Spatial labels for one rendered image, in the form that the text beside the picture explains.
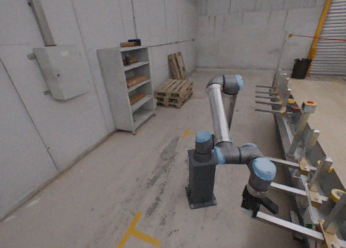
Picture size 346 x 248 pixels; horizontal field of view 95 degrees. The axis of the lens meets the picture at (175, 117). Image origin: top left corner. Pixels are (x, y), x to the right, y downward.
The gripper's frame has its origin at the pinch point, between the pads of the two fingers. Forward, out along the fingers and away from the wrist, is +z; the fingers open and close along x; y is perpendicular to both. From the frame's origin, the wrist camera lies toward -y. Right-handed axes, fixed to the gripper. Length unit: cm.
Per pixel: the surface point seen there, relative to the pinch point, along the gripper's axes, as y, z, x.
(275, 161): -14, -3, -49
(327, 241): -29.9, -5.2, 1.7
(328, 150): -49, -9, -69
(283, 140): -30, 12, -106
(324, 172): -31.6, -19.9, -27.6
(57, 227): 166, 87, 31
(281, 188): -15.6, -2.6, -23.8
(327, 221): -29.8, -10.3, -4.3
